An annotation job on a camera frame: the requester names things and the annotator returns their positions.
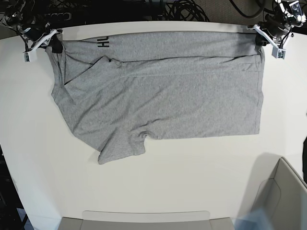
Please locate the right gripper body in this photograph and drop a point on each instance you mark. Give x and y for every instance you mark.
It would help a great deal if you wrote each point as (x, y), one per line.
(34, 32)

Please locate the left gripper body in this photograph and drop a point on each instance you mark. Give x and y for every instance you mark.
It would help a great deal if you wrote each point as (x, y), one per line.
(274, 32)

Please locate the grey T-shirt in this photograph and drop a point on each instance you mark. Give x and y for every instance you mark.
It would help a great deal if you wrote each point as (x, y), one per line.
(114, 91)

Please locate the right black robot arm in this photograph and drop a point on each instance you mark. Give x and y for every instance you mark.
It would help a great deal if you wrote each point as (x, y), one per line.
(24, 17)

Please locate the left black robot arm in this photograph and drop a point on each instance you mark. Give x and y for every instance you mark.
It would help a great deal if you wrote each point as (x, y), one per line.
(287, 11)

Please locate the grey cardboard box right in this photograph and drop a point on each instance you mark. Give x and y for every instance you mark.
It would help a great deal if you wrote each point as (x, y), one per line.
(281, 201)

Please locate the grey cardboard box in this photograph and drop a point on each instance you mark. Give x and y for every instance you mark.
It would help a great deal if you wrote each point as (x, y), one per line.
(281, 201)
(97, 220)

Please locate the grey cardboard box bottom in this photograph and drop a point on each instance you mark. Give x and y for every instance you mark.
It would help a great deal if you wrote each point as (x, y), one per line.
(97, 220)

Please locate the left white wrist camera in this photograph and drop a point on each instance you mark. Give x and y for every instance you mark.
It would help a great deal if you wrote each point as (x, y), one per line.
(278, 52)

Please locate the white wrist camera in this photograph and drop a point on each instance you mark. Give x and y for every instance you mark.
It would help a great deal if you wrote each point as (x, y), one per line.
(278, 52)
(30, 56)

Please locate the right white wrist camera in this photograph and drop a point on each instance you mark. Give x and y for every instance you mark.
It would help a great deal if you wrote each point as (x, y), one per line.
(30, 56)

